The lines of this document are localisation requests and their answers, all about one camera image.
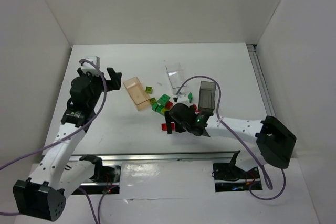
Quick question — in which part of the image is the red long lego brick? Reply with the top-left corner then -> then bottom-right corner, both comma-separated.
161,122 -> 177,132

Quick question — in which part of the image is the green lego brick small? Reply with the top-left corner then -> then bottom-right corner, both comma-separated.
152,103 -> 164,114

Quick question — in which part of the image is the green sloped lego brick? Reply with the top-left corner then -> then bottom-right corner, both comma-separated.
187,92 -> 193,103

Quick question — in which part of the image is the green four-stud lego brick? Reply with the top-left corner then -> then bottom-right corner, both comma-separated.
157,94 -> 170,106

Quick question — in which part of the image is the lime round-stud lego brick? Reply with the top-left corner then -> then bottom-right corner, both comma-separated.
150,98 -> 157,105

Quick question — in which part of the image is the lime lego brick small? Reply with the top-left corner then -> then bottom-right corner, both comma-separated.
145,86 -> 153,94

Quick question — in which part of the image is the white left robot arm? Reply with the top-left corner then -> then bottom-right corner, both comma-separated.
13,68 -> 122,221

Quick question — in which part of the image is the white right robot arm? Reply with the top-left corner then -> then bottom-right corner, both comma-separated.
164,103 -> 297,172

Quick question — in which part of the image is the orange transparent container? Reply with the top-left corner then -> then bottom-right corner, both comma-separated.
123,77 -> 150,111

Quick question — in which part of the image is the dark grey transparent container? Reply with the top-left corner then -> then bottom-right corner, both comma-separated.
198,81 -> 216,114

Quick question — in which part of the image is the clear transparent container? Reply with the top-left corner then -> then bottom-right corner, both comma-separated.
165,63 -> 187,95

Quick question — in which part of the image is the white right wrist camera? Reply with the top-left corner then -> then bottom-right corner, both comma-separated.
173,93 -> 190,105

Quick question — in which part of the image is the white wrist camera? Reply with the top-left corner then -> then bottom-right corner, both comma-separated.
79,56 -> 100,76
173,93 -> 190,105

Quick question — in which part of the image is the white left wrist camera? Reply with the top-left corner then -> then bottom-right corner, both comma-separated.
79,56 -> 100,76

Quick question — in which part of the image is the aluminium rail front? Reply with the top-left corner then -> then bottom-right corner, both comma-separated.
62,151 -> 263,163

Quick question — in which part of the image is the aluminium rail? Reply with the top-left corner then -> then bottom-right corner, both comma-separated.
62,151 -> 263,163
246,44 -> 276,116

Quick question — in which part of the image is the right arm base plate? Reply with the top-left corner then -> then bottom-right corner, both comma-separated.
212,163 -> 263,193

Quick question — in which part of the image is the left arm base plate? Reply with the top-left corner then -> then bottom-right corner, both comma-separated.
80,165 -> 121,195

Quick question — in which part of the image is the aluminium rail right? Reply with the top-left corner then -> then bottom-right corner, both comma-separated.
246,44 -> 276,116

